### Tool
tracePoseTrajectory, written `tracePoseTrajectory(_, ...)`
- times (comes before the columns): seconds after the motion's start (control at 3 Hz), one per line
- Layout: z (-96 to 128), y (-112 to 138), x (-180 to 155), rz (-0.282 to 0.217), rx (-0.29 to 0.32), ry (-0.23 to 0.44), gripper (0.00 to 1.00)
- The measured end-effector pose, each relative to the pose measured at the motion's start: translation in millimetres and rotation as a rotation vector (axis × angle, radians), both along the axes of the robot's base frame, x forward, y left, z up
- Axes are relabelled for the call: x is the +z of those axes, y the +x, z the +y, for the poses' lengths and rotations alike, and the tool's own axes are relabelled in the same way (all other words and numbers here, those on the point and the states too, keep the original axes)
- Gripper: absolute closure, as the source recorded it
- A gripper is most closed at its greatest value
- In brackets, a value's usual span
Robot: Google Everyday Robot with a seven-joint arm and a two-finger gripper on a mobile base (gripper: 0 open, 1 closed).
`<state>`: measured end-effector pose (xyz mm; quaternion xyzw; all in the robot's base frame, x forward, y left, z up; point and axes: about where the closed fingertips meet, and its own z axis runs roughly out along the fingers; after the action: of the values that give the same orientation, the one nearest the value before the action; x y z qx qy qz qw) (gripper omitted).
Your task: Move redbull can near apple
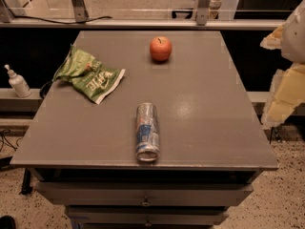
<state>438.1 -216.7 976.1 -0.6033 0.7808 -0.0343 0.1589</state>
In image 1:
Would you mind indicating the white pump bottle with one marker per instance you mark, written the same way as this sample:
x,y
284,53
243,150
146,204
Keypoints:
x,y
18,83

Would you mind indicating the black shoe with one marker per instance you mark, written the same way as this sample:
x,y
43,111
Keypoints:
x,y
7,222

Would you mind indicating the silver blue redbull can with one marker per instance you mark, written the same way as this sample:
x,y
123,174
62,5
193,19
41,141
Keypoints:
x,y
147,133

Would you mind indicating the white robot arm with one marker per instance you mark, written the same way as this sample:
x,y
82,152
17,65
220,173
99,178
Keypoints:
x,y
293,37

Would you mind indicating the drawer with knob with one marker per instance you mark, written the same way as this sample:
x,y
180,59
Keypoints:
x,y
143,194
146,216

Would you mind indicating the red apple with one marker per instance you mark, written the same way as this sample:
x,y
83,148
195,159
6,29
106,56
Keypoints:
x,y
160,48

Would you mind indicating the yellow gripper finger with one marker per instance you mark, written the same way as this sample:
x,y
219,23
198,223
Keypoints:
x,y
273,40
287,92

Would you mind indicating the metal bracket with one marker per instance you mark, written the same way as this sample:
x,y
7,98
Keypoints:
x,y
202,12
80,11

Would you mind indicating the grey drawer cabinet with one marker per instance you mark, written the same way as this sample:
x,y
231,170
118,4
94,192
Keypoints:
x,y
174,146

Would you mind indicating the green chip bag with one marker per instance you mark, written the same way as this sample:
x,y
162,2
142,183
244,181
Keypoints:
x,y
88,75

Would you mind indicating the top drawer with knob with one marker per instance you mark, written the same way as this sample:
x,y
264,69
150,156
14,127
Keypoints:
x,y
143,194

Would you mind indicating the left metal bracket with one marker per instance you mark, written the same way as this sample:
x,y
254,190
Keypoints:
x,y
80,11

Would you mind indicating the right metal bracket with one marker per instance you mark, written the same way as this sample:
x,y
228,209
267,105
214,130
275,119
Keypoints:
x,y
202,12

